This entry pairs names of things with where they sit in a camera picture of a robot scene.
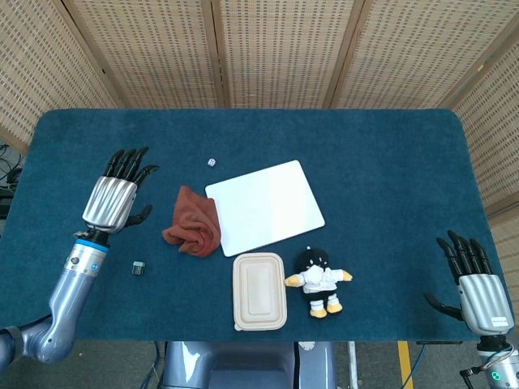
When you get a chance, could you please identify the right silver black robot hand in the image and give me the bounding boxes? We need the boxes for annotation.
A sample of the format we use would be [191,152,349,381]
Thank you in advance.
[423,229,515,336]

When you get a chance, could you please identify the grey-blue robot torso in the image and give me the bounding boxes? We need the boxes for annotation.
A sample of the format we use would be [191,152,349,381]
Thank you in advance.
[160,340,338,389]

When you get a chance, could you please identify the black penguin plush toy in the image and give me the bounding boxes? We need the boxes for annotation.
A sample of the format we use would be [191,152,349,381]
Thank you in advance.
[284,246,354,318]

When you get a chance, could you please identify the blue table mat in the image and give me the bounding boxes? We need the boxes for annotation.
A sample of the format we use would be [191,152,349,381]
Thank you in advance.
[0,107,516,342]

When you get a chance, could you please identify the black cables on floor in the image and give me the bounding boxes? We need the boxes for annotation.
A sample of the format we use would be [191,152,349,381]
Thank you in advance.
[0,141,24,218]

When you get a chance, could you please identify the rust red cloth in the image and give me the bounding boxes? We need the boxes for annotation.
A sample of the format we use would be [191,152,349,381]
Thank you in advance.
[161,185,222,258]

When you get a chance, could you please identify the white rectangular board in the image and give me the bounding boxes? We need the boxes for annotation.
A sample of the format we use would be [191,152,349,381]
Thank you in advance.
[204,160,326,258]

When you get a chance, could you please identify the beige lidded food container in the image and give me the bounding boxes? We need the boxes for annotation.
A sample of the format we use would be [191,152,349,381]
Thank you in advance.
[232,252,289,332]

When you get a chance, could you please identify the woven bamboo folding screen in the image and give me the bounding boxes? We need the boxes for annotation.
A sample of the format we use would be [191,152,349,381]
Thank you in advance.
[0,0,519,317]

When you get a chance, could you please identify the yellow floor tape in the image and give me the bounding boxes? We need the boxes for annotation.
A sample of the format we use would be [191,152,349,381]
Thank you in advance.
[397,340,414,389]

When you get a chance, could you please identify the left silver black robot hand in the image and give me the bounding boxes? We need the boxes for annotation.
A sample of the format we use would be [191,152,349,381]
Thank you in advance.
[81,146,160,235]

